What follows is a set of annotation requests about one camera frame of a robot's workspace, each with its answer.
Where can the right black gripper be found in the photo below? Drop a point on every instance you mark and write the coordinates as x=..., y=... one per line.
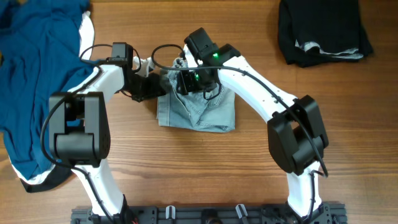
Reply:
x=185, y=83

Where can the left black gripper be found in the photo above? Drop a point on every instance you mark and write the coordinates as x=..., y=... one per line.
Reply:
x=154, y=89

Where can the light blue denim shorts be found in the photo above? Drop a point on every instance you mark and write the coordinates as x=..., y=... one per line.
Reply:
x=212, y=112

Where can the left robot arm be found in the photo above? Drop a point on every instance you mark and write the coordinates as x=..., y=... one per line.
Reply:
x=78, y=130

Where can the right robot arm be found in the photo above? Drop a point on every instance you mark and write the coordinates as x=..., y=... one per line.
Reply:
x=296, y=132

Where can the blue t-shirt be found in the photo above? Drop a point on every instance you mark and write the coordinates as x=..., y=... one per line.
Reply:
x=40, y=45

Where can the black folded garment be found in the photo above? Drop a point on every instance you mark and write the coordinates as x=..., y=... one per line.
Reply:
x=311, y=32

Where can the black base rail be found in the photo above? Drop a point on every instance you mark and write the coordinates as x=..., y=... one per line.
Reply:
x=330, y=213

